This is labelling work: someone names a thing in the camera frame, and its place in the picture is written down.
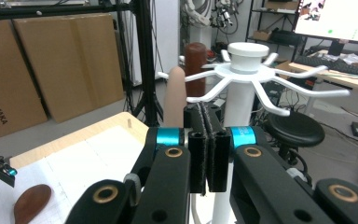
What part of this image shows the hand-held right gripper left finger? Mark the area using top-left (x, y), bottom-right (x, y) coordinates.
top-left (153, 102), bottom-right (209, 194)

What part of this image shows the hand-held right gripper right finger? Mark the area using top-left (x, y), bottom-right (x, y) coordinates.
top-left (202, 102), bottom-right (259, 193)

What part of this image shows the dark brown wooden spoon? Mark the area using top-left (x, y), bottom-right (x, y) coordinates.
top-left (13, 183), bottom-right (53, 224)

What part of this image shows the beige spoon with pink handle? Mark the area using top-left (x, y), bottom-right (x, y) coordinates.
top-left (162, 65), bottom-right (188, 129)

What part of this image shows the white utensil rack with hooks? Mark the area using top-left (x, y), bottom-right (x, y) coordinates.
top-left (158, 41), bottom-right (351, 224)

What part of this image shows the metal spatula with wooden handle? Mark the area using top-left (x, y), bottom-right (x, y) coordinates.
top-left (184, 41), bottom-right (208, 98)

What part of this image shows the white grid mat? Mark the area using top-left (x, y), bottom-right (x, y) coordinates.
top-left (0, 125), bottom-right (146, 224)

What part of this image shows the black round stool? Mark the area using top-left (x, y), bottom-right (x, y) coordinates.
top-left (263, 111), bottom-right (326, 166)

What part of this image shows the flat printed cardboard box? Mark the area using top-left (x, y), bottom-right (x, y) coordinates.
top-left (0, 20), bottom-right (48, 145)

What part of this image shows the flat plain cardboard box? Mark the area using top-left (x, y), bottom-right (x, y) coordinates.
top-left (12, 12), bottom-right (125, 124)

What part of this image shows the black shelf rack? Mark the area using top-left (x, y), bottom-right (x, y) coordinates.
top-left (245, 0), bottom-right (303, 45)

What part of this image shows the black keyboard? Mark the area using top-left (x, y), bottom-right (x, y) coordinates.
top-left (293, 55), bottom-right (358, 78)

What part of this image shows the wooden desk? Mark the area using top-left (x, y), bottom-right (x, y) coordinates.
top-left (287, 60), bottom-right (358, 96)

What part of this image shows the computer monitor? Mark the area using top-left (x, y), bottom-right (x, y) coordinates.
top-left (293, 0), bottom-right (358, 45)

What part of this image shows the black metal frame stand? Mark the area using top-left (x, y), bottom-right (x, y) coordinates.
top-left (0, 0), bottom-right (166, 128)

